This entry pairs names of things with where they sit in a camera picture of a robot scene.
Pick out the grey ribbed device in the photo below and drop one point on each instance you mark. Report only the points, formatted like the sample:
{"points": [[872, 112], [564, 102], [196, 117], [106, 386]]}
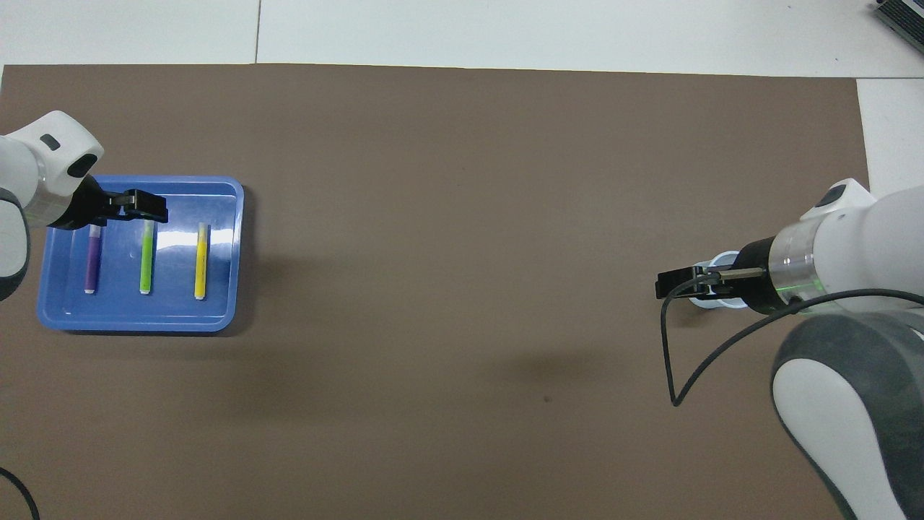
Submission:
{"points": [[902, 16]]}

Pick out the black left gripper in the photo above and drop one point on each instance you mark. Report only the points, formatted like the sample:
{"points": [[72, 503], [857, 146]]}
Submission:
{"points": [[88, 206]]}

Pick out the blue plastic tray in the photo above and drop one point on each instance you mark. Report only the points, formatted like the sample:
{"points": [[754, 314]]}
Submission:
{"points": [[216, 289]]}

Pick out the yellow highlighter pen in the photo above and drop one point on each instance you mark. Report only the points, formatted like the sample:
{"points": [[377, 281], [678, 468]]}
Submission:
{"points": [[201, 267]]}

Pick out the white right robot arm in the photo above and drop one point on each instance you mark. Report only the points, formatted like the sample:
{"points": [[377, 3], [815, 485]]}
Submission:
{"points": [[866, 238]]}

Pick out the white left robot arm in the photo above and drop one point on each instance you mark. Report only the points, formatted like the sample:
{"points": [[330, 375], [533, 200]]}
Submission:
{"points": [[22, 166]]}

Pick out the green highlighter pen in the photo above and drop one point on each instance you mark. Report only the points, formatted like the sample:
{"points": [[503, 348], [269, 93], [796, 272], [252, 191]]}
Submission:
{"points": [[146, 260]]}

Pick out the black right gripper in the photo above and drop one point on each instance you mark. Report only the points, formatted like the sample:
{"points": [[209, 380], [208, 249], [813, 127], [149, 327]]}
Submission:
{"points": [[754, 289]]}

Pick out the purple highlighter pen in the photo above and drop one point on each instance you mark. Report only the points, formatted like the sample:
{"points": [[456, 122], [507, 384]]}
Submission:
{"points": [[92, 260]]}

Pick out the clear plastic cup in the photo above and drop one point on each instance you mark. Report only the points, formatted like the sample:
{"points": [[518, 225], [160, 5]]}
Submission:
{"points": [[722, 304]]}

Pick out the brown table mat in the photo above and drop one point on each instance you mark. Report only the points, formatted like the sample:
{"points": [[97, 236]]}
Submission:
{"points": [[462, 217]]}

